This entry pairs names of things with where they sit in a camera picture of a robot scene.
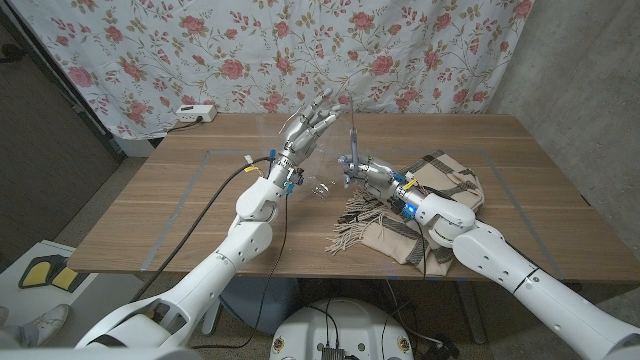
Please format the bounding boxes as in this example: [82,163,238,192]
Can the yellow black floor object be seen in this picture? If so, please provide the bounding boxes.
[18,253,91,294]

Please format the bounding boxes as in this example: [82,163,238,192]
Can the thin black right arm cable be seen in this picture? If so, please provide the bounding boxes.
[416,222,429,280]

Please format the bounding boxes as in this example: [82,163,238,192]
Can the clear plastic bag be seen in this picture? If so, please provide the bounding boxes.
[257,107,361,209]

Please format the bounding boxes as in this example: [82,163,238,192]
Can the grey metal table leg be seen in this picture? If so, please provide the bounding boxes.
[454,279,489,345]

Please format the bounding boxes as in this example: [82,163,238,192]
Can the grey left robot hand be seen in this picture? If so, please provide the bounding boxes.
[269,87,344,195]

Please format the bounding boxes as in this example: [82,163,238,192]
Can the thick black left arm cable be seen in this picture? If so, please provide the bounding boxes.
[130,155,274,302]

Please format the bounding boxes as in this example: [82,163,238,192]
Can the black backdrop frame pole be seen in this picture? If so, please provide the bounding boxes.
[0,0,126,162]

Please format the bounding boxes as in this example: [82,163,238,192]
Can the yellow grey handled scissors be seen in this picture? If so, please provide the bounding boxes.
[342,94,362,190]

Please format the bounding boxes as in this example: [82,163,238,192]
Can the white sneaker shoe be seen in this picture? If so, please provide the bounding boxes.
[19,302,72,346]

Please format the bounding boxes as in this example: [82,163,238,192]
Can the floral print backdrop curtain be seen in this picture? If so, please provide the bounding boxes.
[9,0,536,141]

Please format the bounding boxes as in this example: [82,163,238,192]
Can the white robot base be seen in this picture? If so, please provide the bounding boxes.
[268,297,415,360]

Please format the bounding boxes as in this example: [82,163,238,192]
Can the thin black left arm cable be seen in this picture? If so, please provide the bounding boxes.
[191,193,290,350]

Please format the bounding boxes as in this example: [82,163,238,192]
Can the black power adapter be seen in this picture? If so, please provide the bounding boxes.
[423,335,460,360]

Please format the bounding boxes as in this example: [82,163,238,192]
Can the white floor panel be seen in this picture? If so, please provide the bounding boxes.
[0,239,146,346]

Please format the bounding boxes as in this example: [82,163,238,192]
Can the black power strip cord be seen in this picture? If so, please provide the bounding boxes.
[167,117,204,134]

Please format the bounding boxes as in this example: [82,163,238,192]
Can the white power strip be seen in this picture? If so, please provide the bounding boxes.
[174,103,219,124]

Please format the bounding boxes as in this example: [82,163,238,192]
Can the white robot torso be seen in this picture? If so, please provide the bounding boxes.
[0,345,204,360]

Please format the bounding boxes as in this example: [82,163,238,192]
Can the beige plaid fringed scarf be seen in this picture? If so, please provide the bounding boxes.
[324,148,486,277]

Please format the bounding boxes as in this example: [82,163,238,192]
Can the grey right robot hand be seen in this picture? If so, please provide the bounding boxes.
[337,153,420,218]

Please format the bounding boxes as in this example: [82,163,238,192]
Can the grey chair under table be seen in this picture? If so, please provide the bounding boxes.
[202,276,301,335]

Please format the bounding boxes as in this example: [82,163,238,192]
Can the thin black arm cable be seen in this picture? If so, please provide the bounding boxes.
[416,222,429,280]
[191,193,290,350]

